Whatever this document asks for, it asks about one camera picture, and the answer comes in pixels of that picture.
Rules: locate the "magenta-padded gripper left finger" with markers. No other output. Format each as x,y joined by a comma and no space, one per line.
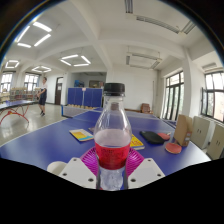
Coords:
77,171

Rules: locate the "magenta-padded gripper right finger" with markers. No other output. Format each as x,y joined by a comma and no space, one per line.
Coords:
146,171

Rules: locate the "clear bottle with red label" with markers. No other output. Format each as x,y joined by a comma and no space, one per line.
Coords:
112,153

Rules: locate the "yellow book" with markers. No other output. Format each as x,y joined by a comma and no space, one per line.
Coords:
137,142

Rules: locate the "black table tennis paddle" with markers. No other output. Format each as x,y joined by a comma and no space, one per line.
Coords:
151,137

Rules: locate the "red table tennis paddle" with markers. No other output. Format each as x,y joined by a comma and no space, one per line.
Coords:
165,136
173,148

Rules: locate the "yellow and blue booklet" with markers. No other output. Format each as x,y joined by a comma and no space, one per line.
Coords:
81,135

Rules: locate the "grey booklet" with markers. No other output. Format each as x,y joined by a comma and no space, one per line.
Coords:
91,129

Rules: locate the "brown cardboard box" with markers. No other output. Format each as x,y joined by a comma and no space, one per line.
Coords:
182,130

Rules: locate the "blue ball bin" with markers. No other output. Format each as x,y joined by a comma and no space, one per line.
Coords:
75,111

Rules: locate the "brown armchair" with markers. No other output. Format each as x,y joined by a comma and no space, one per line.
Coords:
145,108

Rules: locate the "cream two-door cabinet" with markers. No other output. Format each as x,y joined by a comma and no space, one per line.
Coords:
200,131
216,141

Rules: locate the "blue partition panels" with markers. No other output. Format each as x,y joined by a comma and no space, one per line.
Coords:
85,97

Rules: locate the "black-framed glass door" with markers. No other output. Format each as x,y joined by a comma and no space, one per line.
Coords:
173,96

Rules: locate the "dark brown door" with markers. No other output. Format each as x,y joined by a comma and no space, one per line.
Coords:
59,90

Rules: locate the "person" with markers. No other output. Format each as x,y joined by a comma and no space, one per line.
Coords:
42,95

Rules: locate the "blue red-legged tennis table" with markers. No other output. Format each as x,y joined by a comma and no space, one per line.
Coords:
13,105

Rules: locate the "low shelf unit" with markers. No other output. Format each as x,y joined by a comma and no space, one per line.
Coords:
20,94

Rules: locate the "black-framed window row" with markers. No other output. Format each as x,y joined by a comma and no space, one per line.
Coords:
213,96

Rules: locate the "ceiling light group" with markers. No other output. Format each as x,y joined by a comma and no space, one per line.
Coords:
41,26

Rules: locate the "long ceiling air conditioner unit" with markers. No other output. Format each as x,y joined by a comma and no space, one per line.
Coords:
160,21

